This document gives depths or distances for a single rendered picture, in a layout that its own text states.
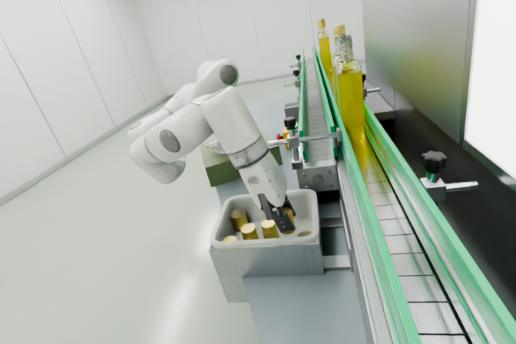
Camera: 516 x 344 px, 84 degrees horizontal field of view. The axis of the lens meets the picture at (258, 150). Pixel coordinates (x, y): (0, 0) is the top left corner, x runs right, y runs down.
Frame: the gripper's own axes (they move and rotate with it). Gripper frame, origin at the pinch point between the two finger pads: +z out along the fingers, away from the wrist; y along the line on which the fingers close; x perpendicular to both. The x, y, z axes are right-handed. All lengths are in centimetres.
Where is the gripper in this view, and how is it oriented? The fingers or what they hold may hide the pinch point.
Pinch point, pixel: (285, 216)
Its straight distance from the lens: 61.3
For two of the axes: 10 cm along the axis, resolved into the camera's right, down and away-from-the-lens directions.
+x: -8.8, 3.5, 3.4
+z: 4.6, 8.3, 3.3
